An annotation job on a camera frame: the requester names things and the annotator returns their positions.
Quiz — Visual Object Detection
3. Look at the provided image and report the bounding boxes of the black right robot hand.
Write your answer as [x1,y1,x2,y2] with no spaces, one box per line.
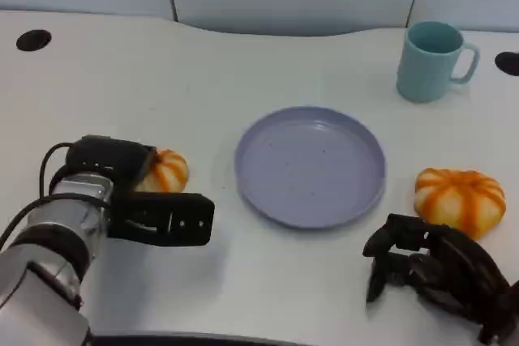
[362,212,512,344]

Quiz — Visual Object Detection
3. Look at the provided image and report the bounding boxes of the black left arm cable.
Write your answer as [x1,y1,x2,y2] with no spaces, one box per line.
[38,141,82,201]
[0,194,110,246]

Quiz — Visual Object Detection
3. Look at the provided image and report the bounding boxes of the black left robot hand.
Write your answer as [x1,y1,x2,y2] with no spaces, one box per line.
[66,134,160,194]

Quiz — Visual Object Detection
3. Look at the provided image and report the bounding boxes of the orange and white bread roll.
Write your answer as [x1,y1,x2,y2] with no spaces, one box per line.
[133,149,191,194]
[414,167,507,241]

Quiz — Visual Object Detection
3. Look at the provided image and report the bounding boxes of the lilac plate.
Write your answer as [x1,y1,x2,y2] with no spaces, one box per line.
[234,105,387,230]

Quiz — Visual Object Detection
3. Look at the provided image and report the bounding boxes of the black table cable hole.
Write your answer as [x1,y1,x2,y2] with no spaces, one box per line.
[494,51,519,78]
[15,29,53,53]

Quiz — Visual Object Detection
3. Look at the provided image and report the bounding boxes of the pale green mug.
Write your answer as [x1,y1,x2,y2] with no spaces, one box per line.
[396,20,481,104]

